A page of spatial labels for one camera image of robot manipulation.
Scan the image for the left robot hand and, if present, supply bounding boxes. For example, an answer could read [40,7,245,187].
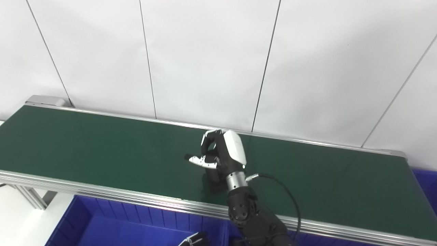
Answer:
[178,232,210,246]

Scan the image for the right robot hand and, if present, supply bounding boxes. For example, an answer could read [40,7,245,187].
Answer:
[184,129,247,175]

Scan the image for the black cylinder block part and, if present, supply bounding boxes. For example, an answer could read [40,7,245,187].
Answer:
[204,150,228,194]

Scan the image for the green conveyor belt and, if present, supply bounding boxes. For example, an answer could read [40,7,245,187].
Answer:
[0,105,437,242]
[0,95,437,246]

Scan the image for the aluminium conveyor leg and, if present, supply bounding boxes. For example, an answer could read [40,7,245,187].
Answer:
[12,184,57,210]

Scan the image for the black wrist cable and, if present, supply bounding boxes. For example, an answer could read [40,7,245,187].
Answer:
[246,173,302,237]

